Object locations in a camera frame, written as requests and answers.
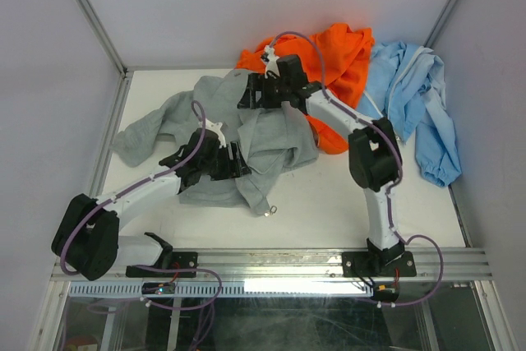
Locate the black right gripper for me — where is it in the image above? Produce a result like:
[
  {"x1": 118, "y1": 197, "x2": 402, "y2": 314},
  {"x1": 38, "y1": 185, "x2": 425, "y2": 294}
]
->
[{"x1": 237, "y1": 72, "x2": 290, "y2": 109}]

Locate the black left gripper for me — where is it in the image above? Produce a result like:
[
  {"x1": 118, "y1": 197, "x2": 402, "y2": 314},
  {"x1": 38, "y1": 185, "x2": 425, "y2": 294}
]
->
[{"x1": 200, "y1": 141, "x2": 250, "y2": 181}]

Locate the grey zip hoodie jacket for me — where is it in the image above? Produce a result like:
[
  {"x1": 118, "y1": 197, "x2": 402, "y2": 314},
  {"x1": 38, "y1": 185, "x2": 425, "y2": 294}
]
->
[{"x1": 113, "y1": 69, "x2": 319, "y2": 215}]

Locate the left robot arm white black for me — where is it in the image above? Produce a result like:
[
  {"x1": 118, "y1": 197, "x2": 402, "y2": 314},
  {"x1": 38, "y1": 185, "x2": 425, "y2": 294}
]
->
[{"x1": 51, "y1": 129, "x2": 251, "y2": 281}]

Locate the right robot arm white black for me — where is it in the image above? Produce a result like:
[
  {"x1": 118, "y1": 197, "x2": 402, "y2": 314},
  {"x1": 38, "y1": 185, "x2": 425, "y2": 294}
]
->
[{"x1": 238, "y1": 49, "x2": 405, "y2": 276}]

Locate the orange jacket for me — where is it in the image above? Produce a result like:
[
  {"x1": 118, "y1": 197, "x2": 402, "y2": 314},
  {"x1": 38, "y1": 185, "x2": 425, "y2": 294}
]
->
[{"x1": 235, "y1": 23, "x2": 375, "y2": 155}]

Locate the light blue jacket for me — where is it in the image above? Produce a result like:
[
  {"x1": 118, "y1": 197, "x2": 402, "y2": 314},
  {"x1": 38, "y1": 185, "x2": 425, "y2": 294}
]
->
[{"x1": 358, "y1": 41, "x2": 462, "y2": 187}]

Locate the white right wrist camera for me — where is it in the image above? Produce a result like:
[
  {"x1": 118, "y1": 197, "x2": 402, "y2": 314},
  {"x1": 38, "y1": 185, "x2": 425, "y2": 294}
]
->
[{"x1": 261, "y1": 45, "x2": 280, "y2": 76}]

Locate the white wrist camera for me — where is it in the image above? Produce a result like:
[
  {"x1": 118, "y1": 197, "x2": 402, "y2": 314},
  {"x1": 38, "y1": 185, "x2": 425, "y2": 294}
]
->
[
  {"x1": 261, "y1": 45, "x2": 280, "y2": 76},
  {"x1": 203, "y1": 119, "x2": 227, "y2": 148}
]

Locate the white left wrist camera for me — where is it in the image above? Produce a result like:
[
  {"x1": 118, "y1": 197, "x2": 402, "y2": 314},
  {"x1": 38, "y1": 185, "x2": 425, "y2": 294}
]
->
[{"x1": 203, "y1": 119, "x2": 227, "y2": 148}]

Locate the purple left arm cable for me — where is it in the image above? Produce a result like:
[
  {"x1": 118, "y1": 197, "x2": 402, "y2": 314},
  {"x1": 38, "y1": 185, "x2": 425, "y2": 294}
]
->
[{"x1": 59, "y1": 99, "x2": 207, "y2": 276}]

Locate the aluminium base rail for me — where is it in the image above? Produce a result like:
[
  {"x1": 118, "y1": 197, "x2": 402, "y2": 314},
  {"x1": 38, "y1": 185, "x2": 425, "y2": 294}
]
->
[{"x1": 52, "y1": 247, "x2": 492, "y2": 283}]

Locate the slotted cable duct with light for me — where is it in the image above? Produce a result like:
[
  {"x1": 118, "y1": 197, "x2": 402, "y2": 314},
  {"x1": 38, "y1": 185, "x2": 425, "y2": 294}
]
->
[{"x1": 68, "y1": 279, "x2": 373, "y2": 298}]

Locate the left aluminium corner post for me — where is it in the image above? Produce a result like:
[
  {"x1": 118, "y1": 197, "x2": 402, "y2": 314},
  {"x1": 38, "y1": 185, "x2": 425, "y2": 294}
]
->
[{"x1": 75, "y1": 0, "x2": 127, "y2": 76}]

